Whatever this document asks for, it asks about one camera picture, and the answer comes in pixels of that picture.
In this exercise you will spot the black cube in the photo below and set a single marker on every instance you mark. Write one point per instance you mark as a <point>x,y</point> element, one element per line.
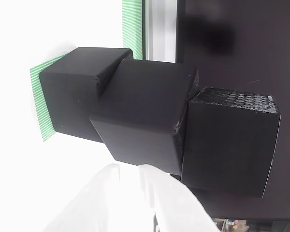
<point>142,116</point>
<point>65,91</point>
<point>229,149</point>

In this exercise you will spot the green striped square marker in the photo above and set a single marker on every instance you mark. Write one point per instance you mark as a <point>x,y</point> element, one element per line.
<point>37,104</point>

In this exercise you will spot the green striped tape strip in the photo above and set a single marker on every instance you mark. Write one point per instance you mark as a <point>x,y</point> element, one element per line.
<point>132,26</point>

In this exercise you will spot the black panel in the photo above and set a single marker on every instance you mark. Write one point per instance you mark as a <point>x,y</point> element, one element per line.
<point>256,36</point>

